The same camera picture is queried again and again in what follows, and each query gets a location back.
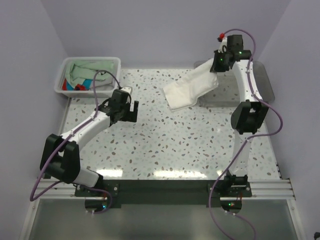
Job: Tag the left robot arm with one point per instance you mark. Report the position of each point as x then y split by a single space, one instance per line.
61 154

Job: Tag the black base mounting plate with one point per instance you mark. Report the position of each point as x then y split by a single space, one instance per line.
224 193

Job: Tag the clear grey plastic bin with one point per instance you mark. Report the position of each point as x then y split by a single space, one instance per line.
246 80

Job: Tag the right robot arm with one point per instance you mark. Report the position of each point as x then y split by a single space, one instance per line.
250 113

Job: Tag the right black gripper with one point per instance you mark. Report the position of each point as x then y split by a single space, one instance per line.
216 68

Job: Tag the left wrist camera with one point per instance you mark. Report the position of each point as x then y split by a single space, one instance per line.
127 89

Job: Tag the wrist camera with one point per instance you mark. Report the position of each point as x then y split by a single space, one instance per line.
127 89
222 39

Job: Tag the aluminium frame rail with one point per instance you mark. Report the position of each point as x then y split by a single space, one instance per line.
270 189

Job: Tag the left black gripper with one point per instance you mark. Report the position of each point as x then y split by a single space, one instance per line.
131 115

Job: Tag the white towel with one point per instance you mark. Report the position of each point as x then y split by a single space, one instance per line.
184 92

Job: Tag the mint green towel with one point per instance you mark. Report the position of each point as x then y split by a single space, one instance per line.
77 71

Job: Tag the colourful striped towel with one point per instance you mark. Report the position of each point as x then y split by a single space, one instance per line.
85 86

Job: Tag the white plastic basket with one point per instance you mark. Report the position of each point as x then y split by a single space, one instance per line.
102 91

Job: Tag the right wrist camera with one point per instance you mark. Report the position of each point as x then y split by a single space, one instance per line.
222 39

